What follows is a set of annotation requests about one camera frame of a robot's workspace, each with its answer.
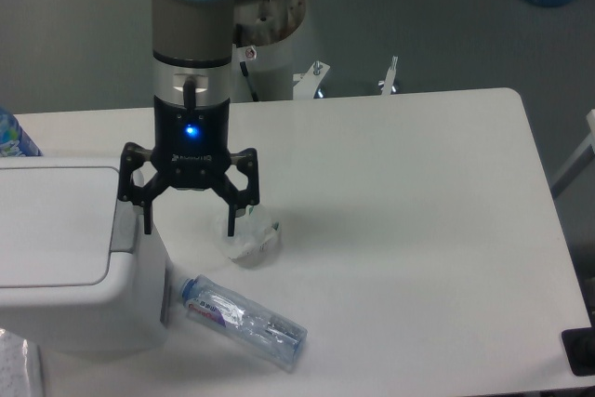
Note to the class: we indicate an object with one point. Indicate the crushed clear plastic bottle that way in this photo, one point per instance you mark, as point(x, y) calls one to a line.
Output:
point(267, 333)

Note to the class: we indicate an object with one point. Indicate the crumpled white paper wrapper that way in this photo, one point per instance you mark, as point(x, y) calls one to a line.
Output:
point(256, 234)

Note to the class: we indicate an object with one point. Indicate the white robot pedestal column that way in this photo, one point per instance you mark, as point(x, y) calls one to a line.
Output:
point(263, 59)

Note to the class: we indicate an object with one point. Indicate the blue labelled bottle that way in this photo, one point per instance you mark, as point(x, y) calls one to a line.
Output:
point(15, 142)

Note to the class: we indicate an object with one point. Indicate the white speckled sheet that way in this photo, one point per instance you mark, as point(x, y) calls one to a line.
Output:
point(21, 372)

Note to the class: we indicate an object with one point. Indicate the white frame at right edge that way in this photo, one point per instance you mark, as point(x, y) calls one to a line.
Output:
point(579, 159)

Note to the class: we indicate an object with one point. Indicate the white push-lid trash can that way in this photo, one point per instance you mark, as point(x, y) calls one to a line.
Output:
point(78, 271)

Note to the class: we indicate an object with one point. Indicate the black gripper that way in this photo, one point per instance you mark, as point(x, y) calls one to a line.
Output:
point(191, 150)

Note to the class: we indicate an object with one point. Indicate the black device at table edge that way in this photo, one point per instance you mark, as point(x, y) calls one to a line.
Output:
point(579, 347)

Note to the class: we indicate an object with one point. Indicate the white mounting bracket frame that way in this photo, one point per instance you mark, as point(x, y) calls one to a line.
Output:
point(308, 85)

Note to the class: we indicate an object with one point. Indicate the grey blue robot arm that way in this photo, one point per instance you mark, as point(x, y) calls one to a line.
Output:
point(192, 44)

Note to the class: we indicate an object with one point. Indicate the white bracket with bolt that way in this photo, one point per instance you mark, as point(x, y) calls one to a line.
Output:
point(389, 85)

